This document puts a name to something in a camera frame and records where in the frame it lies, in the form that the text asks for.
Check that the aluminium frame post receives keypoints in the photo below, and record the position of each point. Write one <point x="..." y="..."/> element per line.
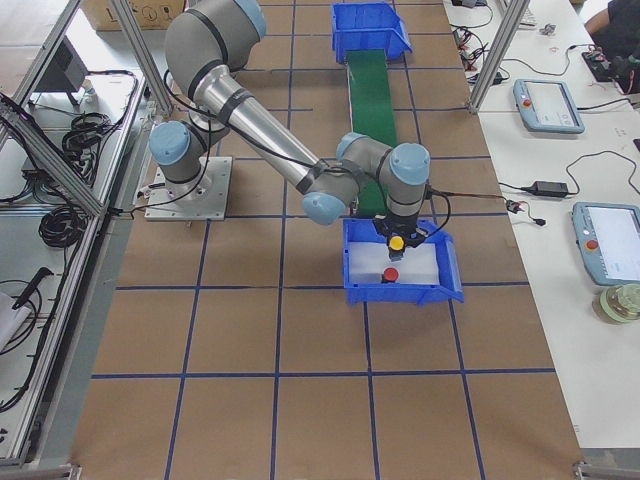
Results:
<point x="503" y="38"/>

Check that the blue bin with white foam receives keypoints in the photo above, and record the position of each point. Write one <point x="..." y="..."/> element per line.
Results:
<point x="368" y="26"/>

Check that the far teach pendant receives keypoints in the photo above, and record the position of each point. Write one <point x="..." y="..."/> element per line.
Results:
<point x="547" y="106"/>

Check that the black power adapter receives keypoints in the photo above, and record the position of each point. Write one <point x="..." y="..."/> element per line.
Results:
<point x="548" y="189"/>

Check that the blue bin on right side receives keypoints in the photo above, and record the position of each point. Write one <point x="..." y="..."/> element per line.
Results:
<point x="428" y="273"/>

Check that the green conveyor belt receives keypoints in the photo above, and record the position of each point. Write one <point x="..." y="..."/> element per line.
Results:
<point x="372" y="114"/>

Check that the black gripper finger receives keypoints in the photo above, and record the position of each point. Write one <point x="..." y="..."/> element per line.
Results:
<point x="415" y="237"/>
<point x="384" y="231"/>

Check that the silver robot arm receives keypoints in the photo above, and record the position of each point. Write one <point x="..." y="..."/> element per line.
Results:
<point x="207" y="43"/>

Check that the yellow push button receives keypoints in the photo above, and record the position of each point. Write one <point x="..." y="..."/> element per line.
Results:
<point x="396" y="248"/>

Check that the teach pendant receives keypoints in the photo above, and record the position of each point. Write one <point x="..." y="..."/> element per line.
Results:
<point x="547" y="106"/>
<point x="607" y="236"/>

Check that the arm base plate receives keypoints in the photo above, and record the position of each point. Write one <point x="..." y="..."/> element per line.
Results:
<point x="203" y="198"/>

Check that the red push button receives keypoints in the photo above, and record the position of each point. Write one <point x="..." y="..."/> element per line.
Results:
<point x="390" y="275"/>

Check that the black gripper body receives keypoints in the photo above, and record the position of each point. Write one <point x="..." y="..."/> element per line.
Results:
<point x="389" y="230"/>

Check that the near teach pendant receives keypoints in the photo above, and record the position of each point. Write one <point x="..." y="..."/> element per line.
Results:
<point x="607" y="236"/>

